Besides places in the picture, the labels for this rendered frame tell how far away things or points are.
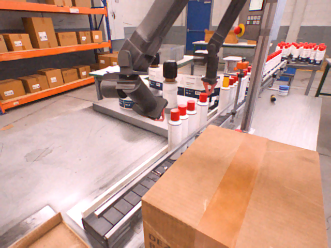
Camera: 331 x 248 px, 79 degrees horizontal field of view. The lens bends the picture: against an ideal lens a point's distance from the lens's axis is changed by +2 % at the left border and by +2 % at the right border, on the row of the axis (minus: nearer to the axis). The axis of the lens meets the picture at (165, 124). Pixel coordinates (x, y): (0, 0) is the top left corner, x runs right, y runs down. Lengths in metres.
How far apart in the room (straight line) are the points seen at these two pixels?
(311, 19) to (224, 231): 8.48
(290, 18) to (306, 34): 0.75
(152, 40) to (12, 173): 0.77
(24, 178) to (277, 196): 0.85
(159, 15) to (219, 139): 0.31
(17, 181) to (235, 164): 0.79
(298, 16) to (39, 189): 8.41
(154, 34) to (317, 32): 8.31
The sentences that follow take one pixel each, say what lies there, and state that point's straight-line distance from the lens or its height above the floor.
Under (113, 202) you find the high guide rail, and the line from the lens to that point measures 0.55.
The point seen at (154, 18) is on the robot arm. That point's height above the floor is 1.37.
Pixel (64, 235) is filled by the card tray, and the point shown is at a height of 0.83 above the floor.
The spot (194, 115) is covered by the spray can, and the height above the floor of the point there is 1.03.
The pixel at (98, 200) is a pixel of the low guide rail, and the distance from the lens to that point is 0.63.
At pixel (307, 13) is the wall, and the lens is 8.65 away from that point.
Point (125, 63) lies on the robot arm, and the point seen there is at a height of 1.28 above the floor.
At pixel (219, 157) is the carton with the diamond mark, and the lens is 0.42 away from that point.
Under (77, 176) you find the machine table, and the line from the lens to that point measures 0.86.
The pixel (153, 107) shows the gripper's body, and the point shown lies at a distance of 0.57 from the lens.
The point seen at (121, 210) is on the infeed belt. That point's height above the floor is 0.88.
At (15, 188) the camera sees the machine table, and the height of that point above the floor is 0.83.
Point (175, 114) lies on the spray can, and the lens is 0.69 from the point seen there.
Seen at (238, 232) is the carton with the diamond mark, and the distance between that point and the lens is 0.31.
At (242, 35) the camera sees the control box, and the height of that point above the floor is 1.30.
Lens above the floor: 1.36
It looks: 27 degrees down
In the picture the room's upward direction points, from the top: straight up
